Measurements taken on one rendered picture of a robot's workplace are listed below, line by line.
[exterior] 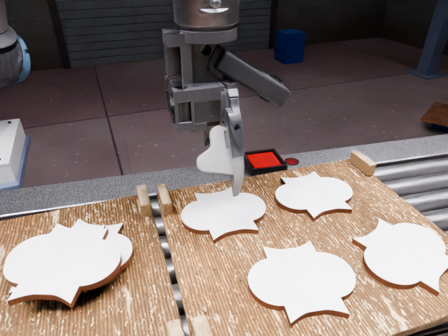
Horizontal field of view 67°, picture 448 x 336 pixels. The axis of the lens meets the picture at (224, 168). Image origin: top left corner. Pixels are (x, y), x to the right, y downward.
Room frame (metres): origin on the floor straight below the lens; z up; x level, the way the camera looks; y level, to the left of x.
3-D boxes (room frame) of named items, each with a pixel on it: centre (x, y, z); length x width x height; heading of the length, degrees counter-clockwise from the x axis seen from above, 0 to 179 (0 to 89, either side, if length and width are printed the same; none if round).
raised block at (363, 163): (0.57, -0.27, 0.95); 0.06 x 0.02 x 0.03; 17
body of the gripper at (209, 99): (0.42, 0.03, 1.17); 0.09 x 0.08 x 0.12; 107
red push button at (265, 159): (0.62, -0.08, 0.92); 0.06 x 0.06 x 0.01; 14
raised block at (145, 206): (0.45, 0.13, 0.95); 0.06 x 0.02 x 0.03; 19
